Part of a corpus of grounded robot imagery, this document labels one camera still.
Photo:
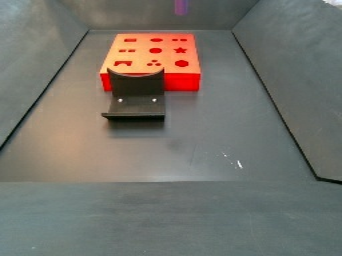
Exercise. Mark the black curved holder stand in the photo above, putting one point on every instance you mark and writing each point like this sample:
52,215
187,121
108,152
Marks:
137,96

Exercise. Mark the purple strip on back wall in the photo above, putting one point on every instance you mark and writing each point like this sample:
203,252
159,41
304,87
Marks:
180,7

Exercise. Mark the red shape sorter block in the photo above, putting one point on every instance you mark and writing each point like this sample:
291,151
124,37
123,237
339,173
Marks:
143,53

